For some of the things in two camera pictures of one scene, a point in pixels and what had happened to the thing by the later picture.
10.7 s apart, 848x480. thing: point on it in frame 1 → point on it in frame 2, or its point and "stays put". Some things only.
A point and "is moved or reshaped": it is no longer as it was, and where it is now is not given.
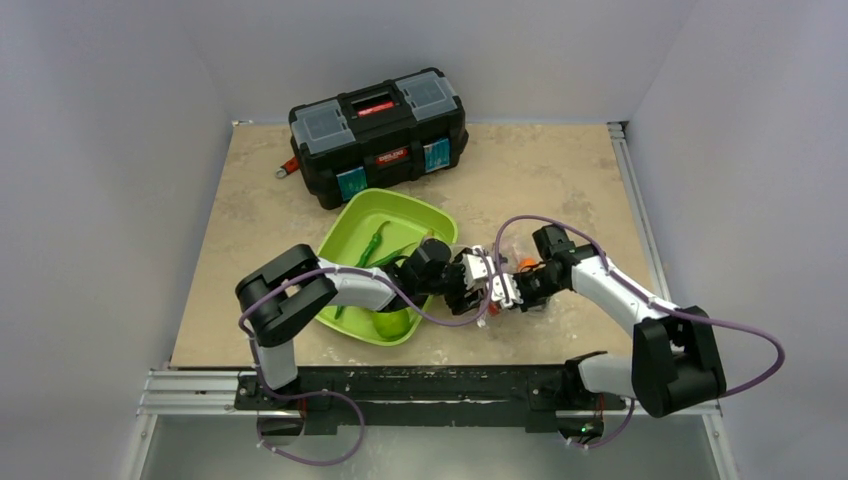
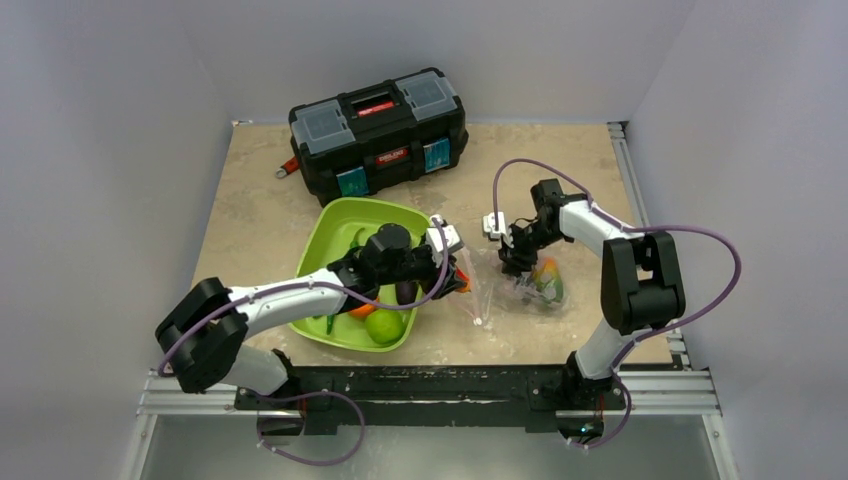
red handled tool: (287, 168) stays put
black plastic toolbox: (394, 132) stays put
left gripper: (458, 304) → (431, 280)
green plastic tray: (351, 224) is moved or reshaped
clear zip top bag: (514, 260) is moved or reshaped
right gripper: (525, 295) → (515, 252)
